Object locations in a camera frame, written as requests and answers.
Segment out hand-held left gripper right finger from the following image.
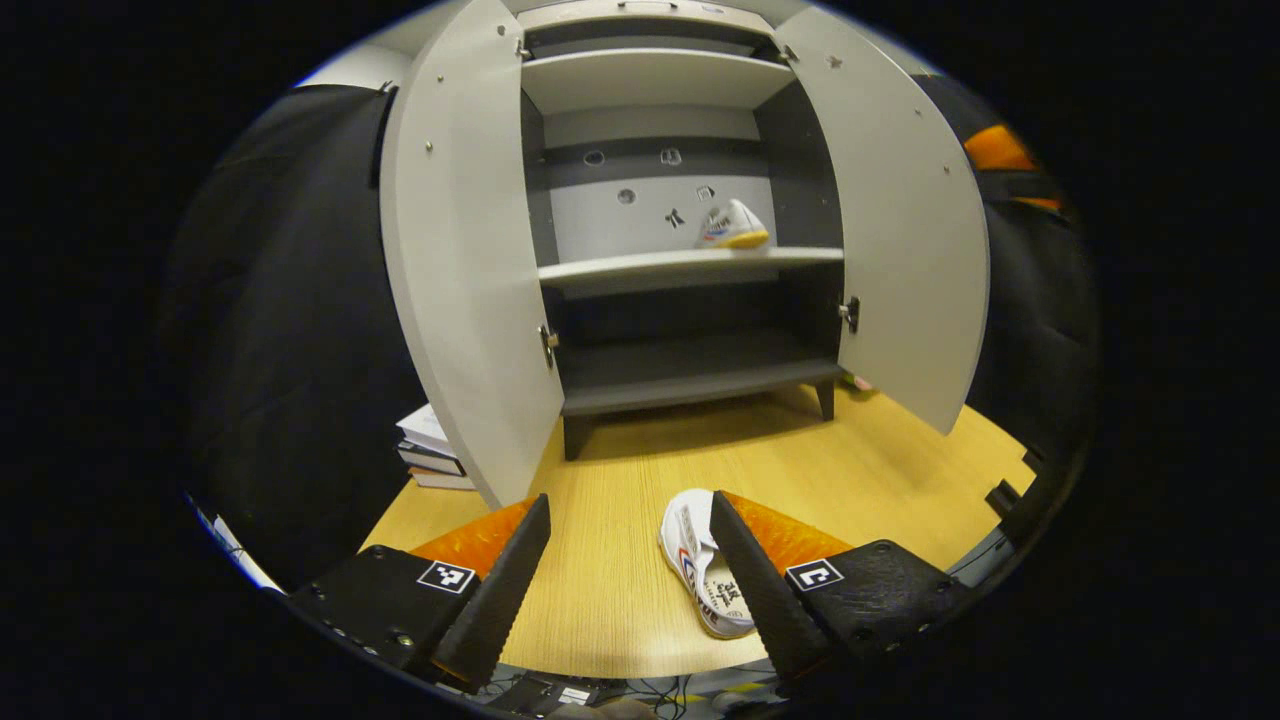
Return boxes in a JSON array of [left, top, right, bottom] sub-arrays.
[[710, 490, 971, 693]]

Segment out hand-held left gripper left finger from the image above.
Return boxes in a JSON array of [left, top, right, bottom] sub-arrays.
[[288, 493, 553, 693]]

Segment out white book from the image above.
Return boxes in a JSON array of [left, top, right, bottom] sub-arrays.
[[397, 405, 461, 459]]

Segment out white shoe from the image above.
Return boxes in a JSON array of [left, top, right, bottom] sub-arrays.
[[695, 198, 771, 251], [658, 488, 758, 641]]

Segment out black backdrop cloth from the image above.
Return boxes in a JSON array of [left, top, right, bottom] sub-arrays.
[[165, 75, 1101, 591]]

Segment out dark book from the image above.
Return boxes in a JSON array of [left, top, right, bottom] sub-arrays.
[[398, 445, 467, 477]]

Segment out black floor cables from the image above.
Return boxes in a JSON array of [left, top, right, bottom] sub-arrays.
[[600, 676, 701, 719]]

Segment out grey shoe cabinet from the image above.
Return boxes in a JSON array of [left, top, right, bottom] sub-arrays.
[[515, 0, 851, 461]]

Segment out beige cabinet drawer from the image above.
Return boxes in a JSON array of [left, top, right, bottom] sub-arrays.
[[515, 0, 776, 31]]

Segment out grey cabinet door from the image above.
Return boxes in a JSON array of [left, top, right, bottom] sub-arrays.
[[380, 0, 566, 509], [775, 5, 991, 436]]

